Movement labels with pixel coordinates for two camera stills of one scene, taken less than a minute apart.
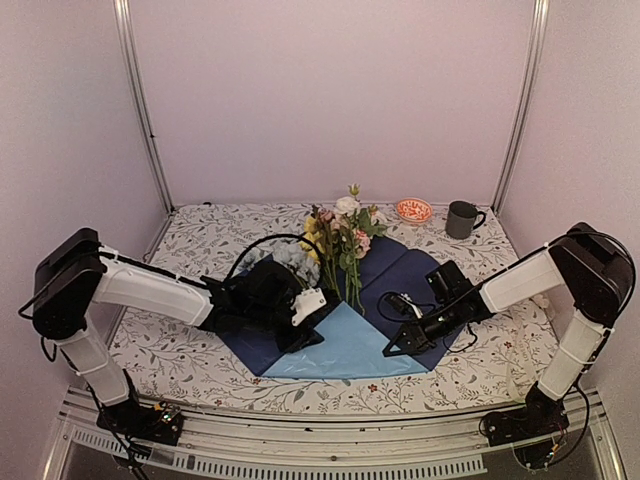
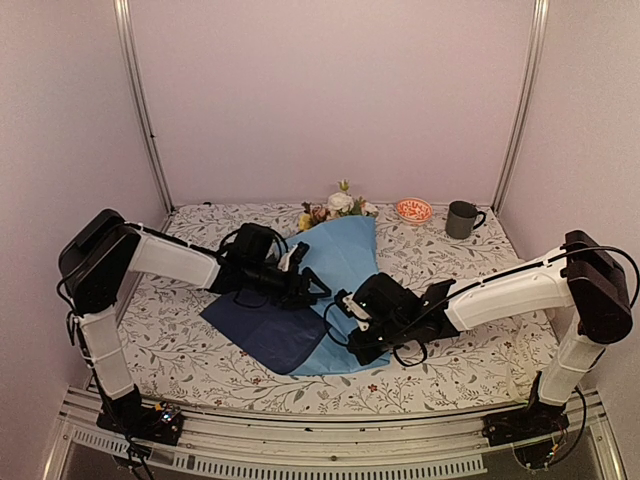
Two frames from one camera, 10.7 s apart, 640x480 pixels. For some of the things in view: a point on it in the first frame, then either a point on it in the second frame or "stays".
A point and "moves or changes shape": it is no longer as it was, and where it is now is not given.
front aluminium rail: [342, 444] stays
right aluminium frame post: [541, 11] stays
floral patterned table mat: [498, 368] stays
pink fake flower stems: [344, 250] to [317, 212]
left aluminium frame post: [123, 10] stays
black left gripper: [304, 340] to [300, 292]
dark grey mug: [461, 219] stays
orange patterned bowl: [413, 210] stays
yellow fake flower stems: [312, 242] moves or changes shape
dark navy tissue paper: [384, 269] moves or changes shape
